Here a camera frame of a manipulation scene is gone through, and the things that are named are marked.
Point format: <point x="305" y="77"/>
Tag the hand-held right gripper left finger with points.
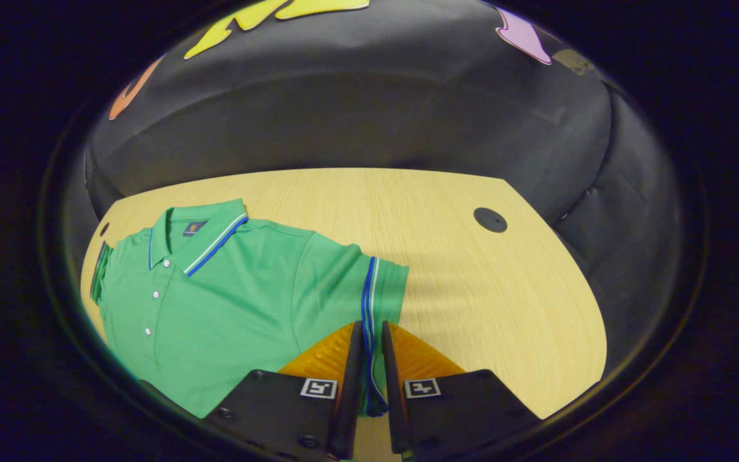
<point x="349" y="410"/>

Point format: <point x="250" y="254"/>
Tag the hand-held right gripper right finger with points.
<point x="394" y="410"/>

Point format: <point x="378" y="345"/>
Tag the green T-shirt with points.
<point x="228" y="308"/>

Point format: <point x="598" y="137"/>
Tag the black backdrop cloth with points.
<point x="369" y="115"/>

